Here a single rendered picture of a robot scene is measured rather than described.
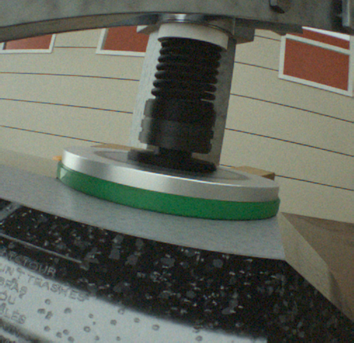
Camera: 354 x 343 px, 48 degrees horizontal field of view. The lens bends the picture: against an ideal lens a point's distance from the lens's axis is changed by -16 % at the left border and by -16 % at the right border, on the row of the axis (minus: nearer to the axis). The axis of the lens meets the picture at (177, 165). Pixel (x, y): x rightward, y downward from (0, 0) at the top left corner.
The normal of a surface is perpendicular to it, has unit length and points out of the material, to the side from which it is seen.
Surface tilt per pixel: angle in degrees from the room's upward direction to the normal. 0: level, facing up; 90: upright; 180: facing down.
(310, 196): 90
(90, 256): 45
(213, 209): 90
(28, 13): 90
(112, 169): 90
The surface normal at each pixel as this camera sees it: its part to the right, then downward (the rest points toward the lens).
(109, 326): 0.02, -0.65
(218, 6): 0.58, 0.16
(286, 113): -0.22, 0.04
